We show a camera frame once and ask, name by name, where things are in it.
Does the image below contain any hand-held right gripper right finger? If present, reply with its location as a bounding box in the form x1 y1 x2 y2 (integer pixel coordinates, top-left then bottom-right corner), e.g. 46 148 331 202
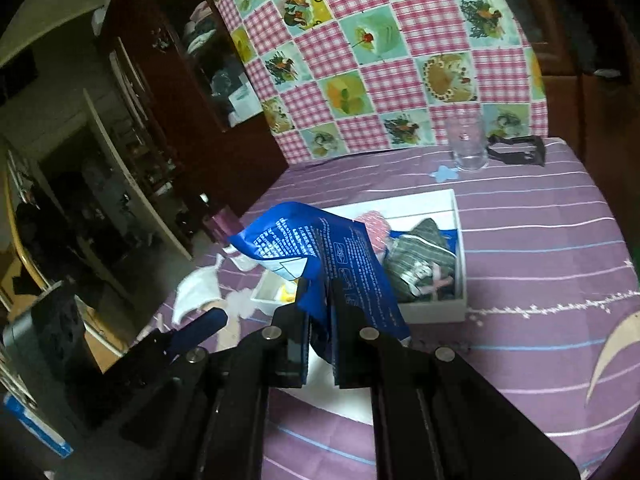
329 281 582 480

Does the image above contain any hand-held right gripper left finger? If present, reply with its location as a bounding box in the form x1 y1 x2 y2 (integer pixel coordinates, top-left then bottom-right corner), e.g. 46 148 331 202
45 279 312 480

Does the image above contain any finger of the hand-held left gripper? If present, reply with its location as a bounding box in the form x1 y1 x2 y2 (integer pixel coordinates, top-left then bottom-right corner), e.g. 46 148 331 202
150 307 229 366

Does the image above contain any blue printed packet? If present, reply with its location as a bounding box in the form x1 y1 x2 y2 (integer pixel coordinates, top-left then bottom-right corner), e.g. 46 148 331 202
229 201 411 361

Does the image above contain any grey striped cloth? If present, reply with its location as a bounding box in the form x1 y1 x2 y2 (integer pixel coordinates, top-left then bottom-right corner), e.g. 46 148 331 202
382 217 463 303

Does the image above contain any pink patterned packet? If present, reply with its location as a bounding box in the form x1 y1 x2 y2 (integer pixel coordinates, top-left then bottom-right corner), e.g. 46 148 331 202
354 211 392 261

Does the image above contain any white shallow box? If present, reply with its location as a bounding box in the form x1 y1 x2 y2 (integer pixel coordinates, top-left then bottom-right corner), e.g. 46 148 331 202
249 188 469 325

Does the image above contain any white folded cloth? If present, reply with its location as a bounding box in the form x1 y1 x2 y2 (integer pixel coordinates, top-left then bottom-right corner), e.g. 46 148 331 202
172 255 226 323

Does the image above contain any purple striped tablecloth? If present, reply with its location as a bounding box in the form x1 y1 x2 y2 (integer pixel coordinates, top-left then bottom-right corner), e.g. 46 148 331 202
132 137 640 480

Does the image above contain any dark wooden cabinet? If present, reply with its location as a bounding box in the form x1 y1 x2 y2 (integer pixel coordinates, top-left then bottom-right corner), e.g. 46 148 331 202
97 0 291 261

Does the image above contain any clear glass cup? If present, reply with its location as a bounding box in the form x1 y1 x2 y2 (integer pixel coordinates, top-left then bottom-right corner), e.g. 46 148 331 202
445 110 491 172

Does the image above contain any black clip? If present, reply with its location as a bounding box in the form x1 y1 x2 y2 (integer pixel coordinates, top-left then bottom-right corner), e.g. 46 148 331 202
486 135 547 168

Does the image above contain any pink checkered cloth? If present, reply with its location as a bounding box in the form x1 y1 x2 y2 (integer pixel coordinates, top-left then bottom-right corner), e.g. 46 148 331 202
214 0 548 166

